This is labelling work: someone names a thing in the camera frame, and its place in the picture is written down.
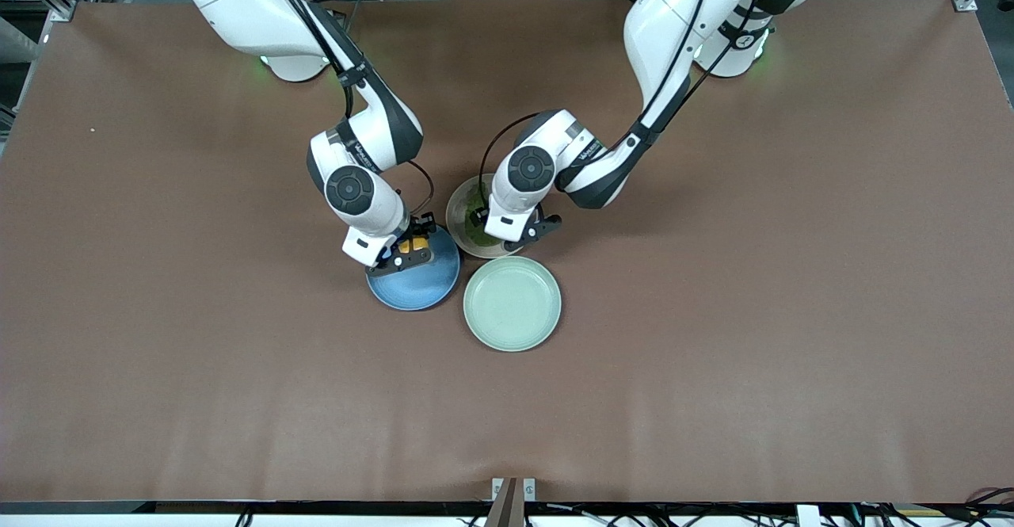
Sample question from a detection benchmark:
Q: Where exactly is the green lettuce leaf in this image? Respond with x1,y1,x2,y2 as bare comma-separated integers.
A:
463,181,501,248

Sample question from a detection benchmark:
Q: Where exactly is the light green plate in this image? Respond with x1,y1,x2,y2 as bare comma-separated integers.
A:
463,256,562,353

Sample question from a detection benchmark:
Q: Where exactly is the blue plate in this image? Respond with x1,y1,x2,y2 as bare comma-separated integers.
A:
366,226,461,311

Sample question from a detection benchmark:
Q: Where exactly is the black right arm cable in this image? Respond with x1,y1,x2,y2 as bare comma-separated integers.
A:
257,0,436,219

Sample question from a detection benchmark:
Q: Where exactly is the beige plate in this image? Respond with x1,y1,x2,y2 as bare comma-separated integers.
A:
445,174,525,259

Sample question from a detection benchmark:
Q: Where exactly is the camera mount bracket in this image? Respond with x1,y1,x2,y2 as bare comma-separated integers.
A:
491,477,537,527

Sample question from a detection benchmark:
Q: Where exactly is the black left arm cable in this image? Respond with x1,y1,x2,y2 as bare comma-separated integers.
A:
478,0,765,199

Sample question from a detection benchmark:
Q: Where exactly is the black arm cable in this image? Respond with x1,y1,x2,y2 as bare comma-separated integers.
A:
257,0,436,219
478,0,765,199

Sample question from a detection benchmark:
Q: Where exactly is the black cable bundle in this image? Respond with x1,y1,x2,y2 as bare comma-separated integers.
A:
856,486,1014,527

